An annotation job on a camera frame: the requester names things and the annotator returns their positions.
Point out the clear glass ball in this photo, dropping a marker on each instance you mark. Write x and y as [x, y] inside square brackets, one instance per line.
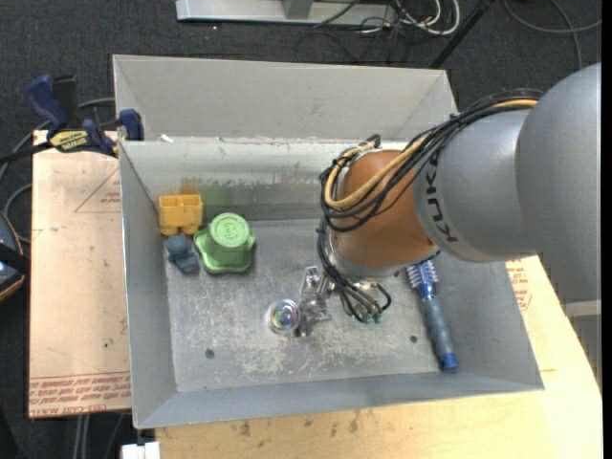
[283, 317]

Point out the brown cardboard board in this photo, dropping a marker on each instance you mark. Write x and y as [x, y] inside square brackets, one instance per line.
[76, 280]

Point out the blue-grey toy figure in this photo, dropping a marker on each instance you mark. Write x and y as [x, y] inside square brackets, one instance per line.
[181, 254]

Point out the grey metal bin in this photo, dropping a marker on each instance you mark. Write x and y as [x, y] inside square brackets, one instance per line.
[296, 352]

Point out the yellow toy brick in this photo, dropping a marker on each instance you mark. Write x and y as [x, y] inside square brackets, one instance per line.
[180, 212]

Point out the green star-shaped cup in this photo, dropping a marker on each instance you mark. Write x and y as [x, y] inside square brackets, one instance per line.
[225, 242]

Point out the blue brush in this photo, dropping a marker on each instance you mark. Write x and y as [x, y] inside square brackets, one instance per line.
[437, 323]

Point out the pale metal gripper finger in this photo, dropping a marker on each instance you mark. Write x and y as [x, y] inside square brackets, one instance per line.
[310, 279]
[313, 317]

